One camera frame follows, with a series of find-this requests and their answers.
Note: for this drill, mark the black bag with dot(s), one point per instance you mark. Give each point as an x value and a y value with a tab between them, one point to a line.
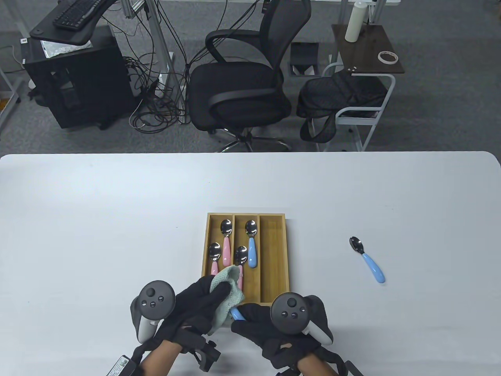
340	96

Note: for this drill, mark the brown top side table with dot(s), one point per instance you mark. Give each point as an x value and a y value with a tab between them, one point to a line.
368	47

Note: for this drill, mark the light green cloth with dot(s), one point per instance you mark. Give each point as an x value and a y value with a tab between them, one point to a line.
231	280

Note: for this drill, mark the person's right fingers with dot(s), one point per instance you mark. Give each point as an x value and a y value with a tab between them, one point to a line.
254	317

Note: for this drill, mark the silver foil sheet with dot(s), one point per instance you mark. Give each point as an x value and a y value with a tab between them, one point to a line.
64	49

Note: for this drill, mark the white desk leg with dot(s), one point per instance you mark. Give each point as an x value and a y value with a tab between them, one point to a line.
162	47

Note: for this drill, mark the black and grey right controller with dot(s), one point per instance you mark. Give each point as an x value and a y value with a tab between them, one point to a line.
291	313

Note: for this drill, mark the black and white floor box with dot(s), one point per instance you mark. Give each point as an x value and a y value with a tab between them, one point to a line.
303	58

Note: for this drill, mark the roll of white tape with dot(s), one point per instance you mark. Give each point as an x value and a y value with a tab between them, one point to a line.
388	57

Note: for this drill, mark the person's right hand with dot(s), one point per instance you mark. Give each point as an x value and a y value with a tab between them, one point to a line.
270	340

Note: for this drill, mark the black mesh office chair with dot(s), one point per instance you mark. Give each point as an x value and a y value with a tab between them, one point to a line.
235	94

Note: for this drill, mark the wooden cutlery tray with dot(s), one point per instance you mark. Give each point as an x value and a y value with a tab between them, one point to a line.
272	258

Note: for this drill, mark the person's right forearm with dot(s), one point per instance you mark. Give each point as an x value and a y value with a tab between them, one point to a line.
315	364

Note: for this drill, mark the black cabinet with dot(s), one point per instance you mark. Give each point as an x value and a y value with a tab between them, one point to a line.
78	86

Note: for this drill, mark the black keyboard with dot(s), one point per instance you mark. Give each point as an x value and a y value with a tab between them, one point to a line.
78	13

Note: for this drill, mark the person's left hand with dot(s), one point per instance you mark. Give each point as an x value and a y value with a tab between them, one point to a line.
191	309

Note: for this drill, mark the black and grey left controller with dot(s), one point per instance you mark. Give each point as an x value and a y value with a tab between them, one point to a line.
154	301

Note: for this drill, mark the white cylinder bottle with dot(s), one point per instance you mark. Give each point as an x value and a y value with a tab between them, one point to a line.
356	21

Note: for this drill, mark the white labelled wrist module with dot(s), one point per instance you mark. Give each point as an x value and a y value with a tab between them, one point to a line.
119	366

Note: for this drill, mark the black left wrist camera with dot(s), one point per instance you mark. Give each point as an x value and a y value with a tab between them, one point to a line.
205	350

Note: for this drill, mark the person's left forearm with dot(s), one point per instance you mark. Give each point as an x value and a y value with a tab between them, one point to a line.
158	358

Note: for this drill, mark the white metal frame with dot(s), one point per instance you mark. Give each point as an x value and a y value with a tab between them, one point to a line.
9	94

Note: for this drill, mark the black keyboard tray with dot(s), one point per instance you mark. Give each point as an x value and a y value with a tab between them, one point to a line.
66	36

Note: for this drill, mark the person's left fingers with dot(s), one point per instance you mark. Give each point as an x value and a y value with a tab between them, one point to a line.
213	293

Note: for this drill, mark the black and grey controller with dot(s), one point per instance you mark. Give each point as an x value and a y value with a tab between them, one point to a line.
154	301
291	313

